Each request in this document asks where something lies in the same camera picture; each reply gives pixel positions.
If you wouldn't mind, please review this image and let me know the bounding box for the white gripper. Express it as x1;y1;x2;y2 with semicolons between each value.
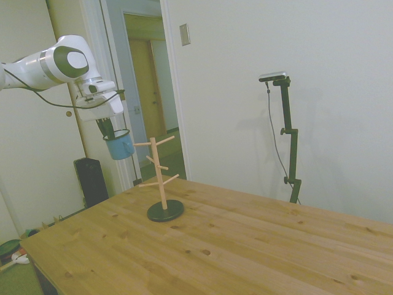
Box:
75;90;124;140

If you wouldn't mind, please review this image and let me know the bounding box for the blue enamel mug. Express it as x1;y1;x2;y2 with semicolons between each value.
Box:
103;128;136;161

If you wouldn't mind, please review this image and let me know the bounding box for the wooden mug tree black base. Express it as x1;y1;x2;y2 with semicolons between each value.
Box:
133;135;185;223

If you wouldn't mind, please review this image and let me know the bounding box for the brown wooden door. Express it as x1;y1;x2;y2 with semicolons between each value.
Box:
149;39;169;138

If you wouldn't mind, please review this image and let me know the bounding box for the dark green floor item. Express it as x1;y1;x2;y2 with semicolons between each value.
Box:
0;239;22;262

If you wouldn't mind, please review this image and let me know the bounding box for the white floor item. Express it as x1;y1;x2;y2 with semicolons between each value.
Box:
12;251;30;265

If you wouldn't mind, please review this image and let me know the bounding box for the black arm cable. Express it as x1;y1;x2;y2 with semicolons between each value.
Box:
2;69;125;109

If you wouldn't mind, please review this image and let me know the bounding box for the metal wall switch plate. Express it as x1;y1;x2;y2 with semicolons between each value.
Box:
179;23;190;47

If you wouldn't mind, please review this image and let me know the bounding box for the grey depth camera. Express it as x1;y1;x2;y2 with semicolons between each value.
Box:
259;71;289;83

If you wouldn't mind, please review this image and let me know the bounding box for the black articulated camera stand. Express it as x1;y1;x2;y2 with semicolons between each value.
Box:
272;76;302;204

